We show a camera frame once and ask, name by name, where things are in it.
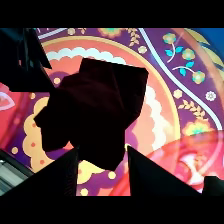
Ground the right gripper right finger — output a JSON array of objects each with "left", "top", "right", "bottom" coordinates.
[{"left": 127, "top": 145, "right": 202, "bottom": 197}]

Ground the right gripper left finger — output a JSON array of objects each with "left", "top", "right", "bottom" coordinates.
[{"left": 2, "top": 146, "right": 80, "bottom": 197}]

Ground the red garment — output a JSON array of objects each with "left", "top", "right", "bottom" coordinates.
[{"left": 33, "top": 57, "right": 150, "bottom": 172}]

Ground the silver frame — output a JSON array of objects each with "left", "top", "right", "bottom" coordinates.
[{"left": 0, "top": 148, "right": 35, "bottom": 197}]

